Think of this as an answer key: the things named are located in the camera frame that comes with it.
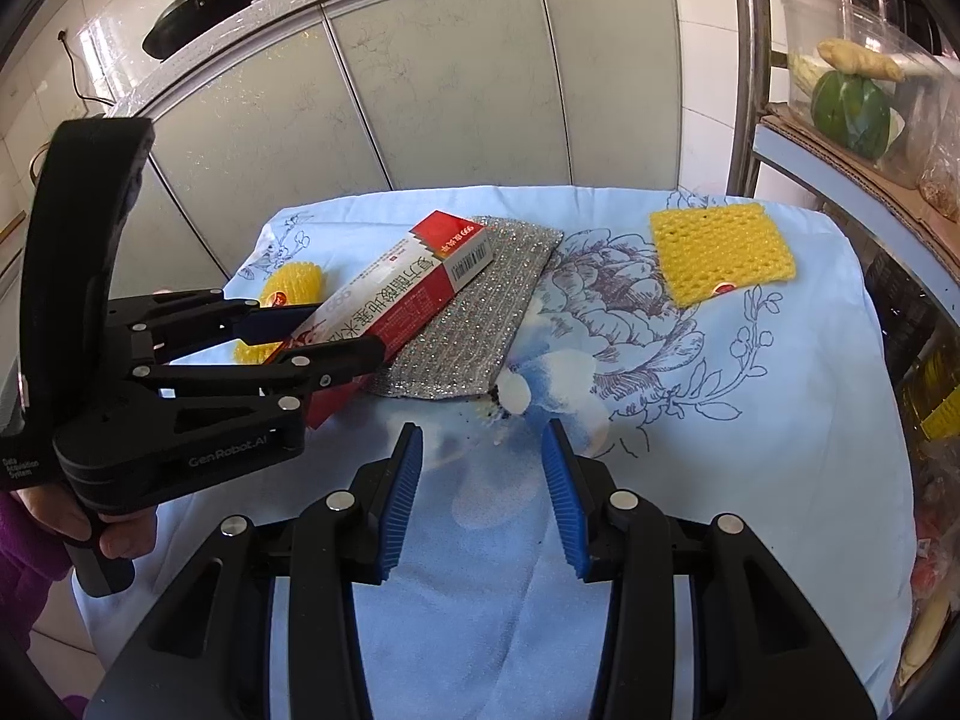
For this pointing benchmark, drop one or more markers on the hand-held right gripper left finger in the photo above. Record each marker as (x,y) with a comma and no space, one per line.
(401,502)

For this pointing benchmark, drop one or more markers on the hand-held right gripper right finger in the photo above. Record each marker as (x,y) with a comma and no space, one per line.
(566,502)

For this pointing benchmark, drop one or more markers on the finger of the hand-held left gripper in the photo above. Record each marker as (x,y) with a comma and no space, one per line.
(337,360)
(277,321)

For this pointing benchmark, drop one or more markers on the yellow foam fruit net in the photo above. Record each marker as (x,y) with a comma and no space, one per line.
(712,251)
(296,281)

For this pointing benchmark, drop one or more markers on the red medicine box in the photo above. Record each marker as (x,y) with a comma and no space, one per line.
(420,270)

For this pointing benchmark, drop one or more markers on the silver glitter dish cloth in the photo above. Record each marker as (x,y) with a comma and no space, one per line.
(480,315)

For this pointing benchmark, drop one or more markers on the person's left forearm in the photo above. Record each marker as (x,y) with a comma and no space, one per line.
(22,577)

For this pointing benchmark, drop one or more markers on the person's left hand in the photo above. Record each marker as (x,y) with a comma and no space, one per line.
(52,514)

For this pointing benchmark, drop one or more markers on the light blue floral cloth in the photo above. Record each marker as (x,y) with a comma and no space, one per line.
(675,465)

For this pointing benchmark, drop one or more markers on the black wok lid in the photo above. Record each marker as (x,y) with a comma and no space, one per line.
(187,11)

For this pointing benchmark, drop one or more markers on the yellow ribbed packet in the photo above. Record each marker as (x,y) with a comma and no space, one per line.
(943,416)

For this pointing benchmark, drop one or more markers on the cardboard sheet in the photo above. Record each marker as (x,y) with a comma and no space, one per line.
(862,180)

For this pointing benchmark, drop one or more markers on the green squash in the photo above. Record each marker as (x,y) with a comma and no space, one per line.
(851,116)

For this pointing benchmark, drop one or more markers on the steel shelf rack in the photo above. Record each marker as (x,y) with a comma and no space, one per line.
(746,52)

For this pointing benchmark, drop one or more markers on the clear bag of brown spices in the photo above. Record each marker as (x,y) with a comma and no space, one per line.
(941,187)

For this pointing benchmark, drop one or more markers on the clear plastic container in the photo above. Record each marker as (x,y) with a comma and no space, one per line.
(795,22)

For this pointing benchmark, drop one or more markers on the ginger root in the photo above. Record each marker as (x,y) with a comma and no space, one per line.
(862,60)

